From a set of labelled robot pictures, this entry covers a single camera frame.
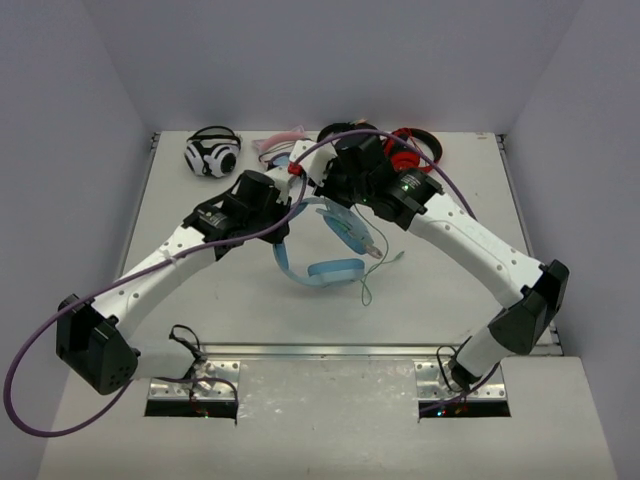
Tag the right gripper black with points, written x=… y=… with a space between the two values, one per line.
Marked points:
x=325 y=189

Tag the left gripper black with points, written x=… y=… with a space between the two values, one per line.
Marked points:
x=279 y=220

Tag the light blue headphones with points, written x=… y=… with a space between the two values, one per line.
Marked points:
x=328 y=247

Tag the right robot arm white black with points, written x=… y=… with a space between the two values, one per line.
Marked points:
x=529 y=292

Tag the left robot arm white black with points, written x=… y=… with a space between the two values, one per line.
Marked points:
x=95 y=337

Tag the red black headphones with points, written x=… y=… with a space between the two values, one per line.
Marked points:
x=403 y=159

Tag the pink blue cat-ear headphones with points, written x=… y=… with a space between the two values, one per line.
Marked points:
x=274 y=151

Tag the white black headphones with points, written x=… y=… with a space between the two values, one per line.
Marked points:
x=212 y=151

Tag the black headset with microphone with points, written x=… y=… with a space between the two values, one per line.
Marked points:
x=332 y=131

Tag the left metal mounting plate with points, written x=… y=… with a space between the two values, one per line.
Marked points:
x=209 y=380

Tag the metal mounting plate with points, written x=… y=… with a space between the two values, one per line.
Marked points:
x=433 y=384
x=209 y=380

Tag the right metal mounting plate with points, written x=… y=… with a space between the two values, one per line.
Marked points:
x=433 y=384

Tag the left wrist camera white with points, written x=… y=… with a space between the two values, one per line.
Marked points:
x=283 y=181

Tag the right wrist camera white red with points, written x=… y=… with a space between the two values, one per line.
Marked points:
x=313 y=160

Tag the aluminium table edge rail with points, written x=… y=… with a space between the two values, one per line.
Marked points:
x=322 y=349

